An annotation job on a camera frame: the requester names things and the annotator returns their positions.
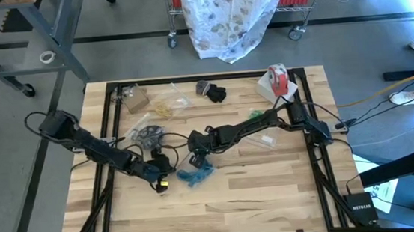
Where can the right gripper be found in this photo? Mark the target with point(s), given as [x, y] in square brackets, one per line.
[203, 140]

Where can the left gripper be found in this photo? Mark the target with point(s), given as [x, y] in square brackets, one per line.
[155, 167]

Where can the wide black rubber band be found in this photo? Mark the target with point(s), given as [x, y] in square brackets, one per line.
[143, 140]

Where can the bag of black bands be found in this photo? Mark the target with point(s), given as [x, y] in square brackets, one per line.
[152, 134]

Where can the green rubber band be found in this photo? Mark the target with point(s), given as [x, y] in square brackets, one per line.
[255, 114]

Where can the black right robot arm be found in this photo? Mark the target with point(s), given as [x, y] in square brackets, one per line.
[268, 123]

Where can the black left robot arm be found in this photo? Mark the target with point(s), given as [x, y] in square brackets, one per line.
[97, 148]

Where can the black and gray glove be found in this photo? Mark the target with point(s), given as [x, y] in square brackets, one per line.
[216, 93]

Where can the small brown cardboard box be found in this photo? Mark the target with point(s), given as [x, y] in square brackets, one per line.
[136, 99]

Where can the white cardboard box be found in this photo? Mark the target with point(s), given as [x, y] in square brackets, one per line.
[264, 88]

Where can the red tape dispenser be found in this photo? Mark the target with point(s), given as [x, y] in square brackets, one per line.
[279, 81]

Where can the white floral cloth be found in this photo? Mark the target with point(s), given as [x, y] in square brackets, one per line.
[228, 16]

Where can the white tape roll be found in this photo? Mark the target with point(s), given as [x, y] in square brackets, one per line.
[41, 57]

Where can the white printed paper sheet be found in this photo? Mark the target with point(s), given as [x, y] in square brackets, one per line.
[386, 190]

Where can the black desk leg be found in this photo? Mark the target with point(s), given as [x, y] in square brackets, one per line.
[395, 169]

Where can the black serrated foam pad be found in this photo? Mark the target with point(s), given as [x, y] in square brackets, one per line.
[15, 24]

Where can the blue desk foot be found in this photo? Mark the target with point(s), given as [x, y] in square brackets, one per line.
[395, 76]

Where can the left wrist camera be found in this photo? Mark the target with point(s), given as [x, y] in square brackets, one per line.
[162, 185]

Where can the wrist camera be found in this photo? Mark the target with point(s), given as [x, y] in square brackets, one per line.
[162, 185]
[197, 160]

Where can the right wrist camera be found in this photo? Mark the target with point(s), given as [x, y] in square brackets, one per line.
[197, 160]

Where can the black aluminium table frame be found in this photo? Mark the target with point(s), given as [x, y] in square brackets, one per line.
[188, 79]

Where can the black Netgear network switch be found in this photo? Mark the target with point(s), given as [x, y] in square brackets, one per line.
[361, 209]

